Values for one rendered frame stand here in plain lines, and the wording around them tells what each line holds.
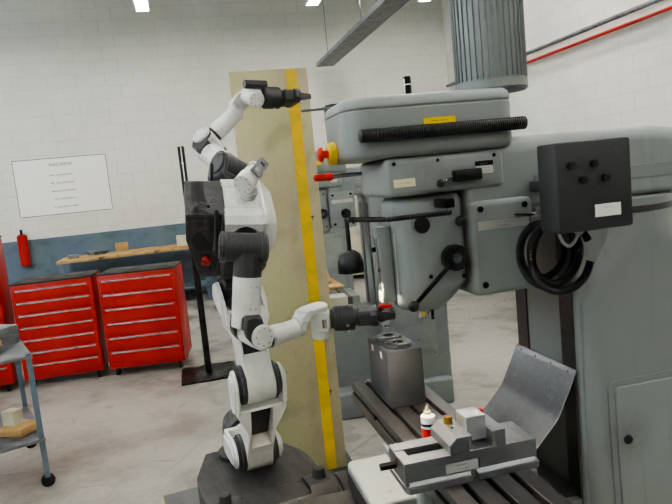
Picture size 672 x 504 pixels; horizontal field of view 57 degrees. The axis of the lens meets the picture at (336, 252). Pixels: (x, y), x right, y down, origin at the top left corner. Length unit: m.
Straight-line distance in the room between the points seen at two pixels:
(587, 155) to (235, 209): 1.08
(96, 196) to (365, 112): 9.32
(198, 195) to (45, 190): 8.80
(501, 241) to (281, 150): 1.90
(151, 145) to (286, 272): 7.46
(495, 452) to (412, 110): 0.87
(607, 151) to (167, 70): 9.63
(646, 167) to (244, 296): 1.23
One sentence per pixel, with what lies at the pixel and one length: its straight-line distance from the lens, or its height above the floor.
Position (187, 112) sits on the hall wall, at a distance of 10.71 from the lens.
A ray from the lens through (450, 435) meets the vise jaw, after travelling 1.59.
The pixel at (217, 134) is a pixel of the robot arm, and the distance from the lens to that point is 2.55.
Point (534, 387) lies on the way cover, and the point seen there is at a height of 1.01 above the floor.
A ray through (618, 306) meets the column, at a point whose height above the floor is 1.27.
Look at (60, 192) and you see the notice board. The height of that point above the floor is 1.90.
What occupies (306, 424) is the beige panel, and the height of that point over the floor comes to 0.33.
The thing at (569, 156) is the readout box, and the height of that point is 1.69.
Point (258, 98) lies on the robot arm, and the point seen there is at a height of 2.04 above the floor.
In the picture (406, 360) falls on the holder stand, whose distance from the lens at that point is 2.02.
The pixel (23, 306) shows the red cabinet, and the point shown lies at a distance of 6.50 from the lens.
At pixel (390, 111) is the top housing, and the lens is 1.60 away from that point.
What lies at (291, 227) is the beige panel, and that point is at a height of 1.45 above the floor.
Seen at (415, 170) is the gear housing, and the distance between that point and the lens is 1.62.
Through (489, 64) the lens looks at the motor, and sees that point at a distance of 1.77.
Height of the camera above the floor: 1.69
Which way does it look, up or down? 7 degrees down
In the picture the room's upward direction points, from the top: 6 degrees counter-clockwise
